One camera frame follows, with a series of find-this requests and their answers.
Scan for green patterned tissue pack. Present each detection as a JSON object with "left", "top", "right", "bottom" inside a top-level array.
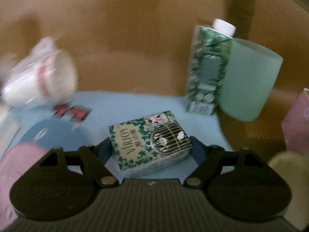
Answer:
[{"left": 108, "top": 111, "right": 192, "bottom": 177}]

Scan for pink tape roll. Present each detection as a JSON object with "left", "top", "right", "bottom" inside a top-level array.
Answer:
[{"left": 269, "top": 151, "right": 309, "bottom": 231}]

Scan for blue pink cartoon bedsheet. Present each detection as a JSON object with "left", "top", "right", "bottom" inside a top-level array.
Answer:
[{"left": 6, "top": 92, "right": 232, "bottom": 231}]

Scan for white tissue package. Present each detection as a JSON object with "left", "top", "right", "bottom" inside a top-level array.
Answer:
[{"left": 0, "top": 108, "right": 21, "bottom": 159}]

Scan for pink gold biscuit tin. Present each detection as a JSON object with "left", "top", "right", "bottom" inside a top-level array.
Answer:
[{"left": 281, "top": 88, "right": 309, "bottom": 155}]

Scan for teal cup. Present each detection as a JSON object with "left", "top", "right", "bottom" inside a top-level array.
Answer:
[{"left": 219, "top": 38, "right": 283, "bottom": 122}]

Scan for white plastic bag roll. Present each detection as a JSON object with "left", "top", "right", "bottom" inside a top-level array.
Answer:
[{"left": 1, "top": 37, "right": 78, "bottom": 107}]

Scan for green drink carton white cap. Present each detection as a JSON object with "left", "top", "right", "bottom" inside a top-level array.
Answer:
[{"left": 185, "top": 18, "right": 236, "bottom": 115}]

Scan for brown wooden headboard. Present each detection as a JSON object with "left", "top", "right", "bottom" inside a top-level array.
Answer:
[{"left": 1, "top": 0, "right": 255, "bottom": 95}]

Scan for brown chair back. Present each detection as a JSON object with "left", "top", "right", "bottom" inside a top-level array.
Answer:
[{"left": 217, "top": 0, "right": 309, "bottom": 155}]

